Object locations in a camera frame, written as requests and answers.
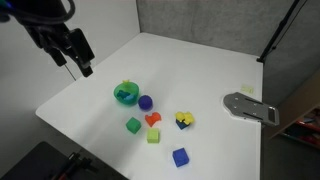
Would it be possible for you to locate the wooden shelf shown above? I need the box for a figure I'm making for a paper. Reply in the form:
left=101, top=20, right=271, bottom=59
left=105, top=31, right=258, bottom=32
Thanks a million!
left=263, top=70, right=320, bottom=140

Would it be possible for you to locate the orange arch block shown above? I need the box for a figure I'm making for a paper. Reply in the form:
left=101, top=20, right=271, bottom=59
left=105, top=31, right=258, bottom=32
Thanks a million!
left=145, top=112, right=161, bottom=127

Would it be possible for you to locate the dark green cube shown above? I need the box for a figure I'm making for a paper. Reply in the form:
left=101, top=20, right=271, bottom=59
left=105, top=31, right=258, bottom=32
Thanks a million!
left=126, top=117, right=141, bottom=134

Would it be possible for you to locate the black case with clamp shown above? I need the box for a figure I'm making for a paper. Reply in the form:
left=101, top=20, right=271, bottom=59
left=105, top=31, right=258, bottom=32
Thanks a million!
left=0, top=142, right=129, bottom=180

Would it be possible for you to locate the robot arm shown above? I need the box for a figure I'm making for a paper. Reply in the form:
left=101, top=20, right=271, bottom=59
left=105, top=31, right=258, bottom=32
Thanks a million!
left=0, top=0, right=95, bottom=77

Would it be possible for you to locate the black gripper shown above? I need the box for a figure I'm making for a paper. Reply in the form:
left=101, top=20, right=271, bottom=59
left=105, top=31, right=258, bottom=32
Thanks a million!
left=42, top=28, right=94, bottom=77

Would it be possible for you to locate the purple ball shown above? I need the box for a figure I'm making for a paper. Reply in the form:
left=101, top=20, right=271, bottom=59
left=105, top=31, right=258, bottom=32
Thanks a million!
left=138, top=95, right=153, bottom=111

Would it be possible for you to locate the yellow toy on blue block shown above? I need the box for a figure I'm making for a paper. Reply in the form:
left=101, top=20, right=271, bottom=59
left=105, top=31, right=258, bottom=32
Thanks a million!
left=175, top=112, right=195, bottom=125

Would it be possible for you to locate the green bowl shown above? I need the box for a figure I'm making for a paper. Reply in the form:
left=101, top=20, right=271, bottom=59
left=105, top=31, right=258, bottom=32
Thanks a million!
left=113, top=82, right=139, bottom=105

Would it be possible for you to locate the black tripod pole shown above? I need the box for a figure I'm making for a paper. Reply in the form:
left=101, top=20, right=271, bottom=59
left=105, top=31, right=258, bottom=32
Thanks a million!
left=256, top=0, right=301, bottom=64

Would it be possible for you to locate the blue cube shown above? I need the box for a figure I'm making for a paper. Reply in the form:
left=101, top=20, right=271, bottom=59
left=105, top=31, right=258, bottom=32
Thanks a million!
left=172, top=148, right=190, bottom=167

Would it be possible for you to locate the dark blue block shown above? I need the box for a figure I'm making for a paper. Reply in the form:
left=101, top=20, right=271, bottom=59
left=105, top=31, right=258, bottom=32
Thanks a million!
left=176, top=120, right=189, bottom=130

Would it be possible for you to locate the light green cube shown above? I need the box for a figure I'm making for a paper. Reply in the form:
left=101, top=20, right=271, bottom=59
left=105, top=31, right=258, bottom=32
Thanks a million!
left=147, top=128, right=160, bottom=143

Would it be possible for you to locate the blue toy in bowl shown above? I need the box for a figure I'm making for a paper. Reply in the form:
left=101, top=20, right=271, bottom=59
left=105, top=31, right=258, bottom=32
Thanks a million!
left=117, top=90, right=134, bottom=101

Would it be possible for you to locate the grey metal mounting plate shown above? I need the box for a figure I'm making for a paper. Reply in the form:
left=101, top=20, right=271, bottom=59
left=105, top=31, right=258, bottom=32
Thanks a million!
left=222, top=92, right=280, bottom=127

